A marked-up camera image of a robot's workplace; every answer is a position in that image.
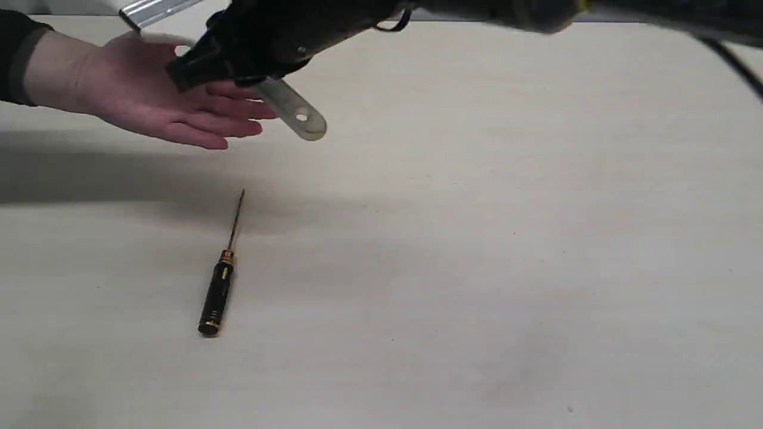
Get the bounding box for wooden handled paint brush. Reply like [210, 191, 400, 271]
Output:
[118, 1, 328, 141]

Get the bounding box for black handled precision screwdriver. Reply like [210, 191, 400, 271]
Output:
[198, 189, 246, 338]

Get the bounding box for person's bare open hand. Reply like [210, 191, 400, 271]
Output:
[76, 31, 278, 150]

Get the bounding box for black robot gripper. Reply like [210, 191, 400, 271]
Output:
[166, 1, 412, 93]

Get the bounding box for black cable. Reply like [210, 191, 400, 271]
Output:
[697, 37, 763, 102]

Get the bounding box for forearm with dark sleeve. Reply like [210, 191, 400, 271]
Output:
[1, 9, 98, 113]

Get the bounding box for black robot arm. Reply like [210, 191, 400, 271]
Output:
[167, 1, 762, 95]

